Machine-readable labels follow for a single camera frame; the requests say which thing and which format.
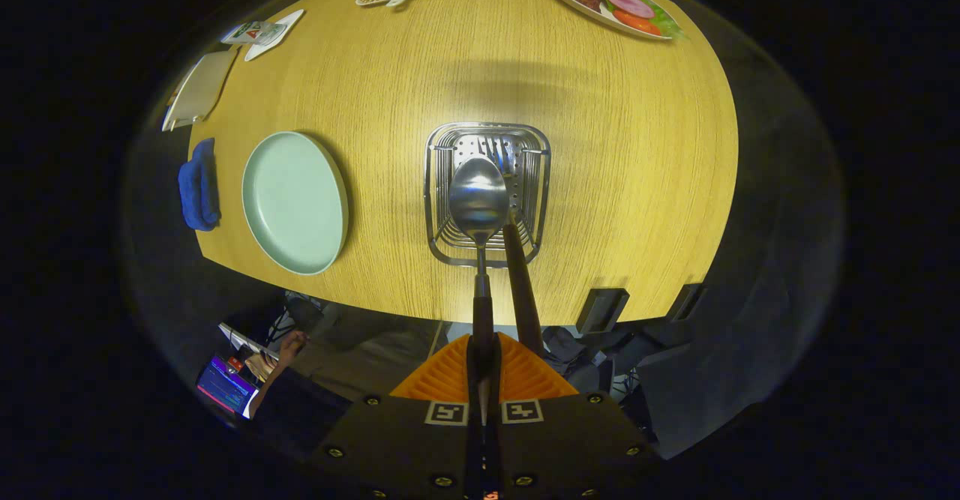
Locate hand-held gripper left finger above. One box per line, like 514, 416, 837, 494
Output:
322, 333, 485, 500

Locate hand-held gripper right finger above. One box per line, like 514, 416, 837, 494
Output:
486, 333, 662, 500

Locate wooden handled fork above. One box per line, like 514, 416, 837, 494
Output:
491, 140, 545, 358

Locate wooden handled spoon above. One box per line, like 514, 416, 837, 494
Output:
448, 157, 511, 351

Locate lit laptop screen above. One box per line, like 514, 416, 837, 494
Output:
196, 355, 260, 418

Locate mint green plate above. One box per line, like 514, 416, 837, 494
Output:
241, 131, 350, 276

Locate blue folded cloth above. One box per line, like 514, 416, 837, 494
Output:
178, 137, 222, 232

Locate white oval food plate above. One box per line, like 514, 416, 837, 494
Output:
542, 0, 685, 41

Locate red tomato slice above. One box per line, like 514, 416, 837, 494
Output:
613, 9, 664, 36

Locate green lettuce leaf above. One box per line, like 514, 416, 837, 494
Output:
649, 1, 685, 40

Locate white toaster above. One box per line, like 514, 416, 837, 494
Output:
161, 49, 239, 133

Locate white coaster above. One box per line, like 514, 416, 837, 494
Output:
244, 9, 305, 62

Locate pink round slice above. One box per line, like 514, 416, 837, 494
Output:
601, 0, 656, 19

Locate small white drink bottle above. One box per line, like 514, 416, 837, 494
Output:
220, 20, 288, 45

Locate black table bracket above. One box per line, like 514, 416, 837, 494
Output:
575, 287, 631, 336
667, 283, 706, 323

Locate metal wire cutlery basket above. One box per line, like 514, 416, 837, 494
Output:
424, 121, 552, 268

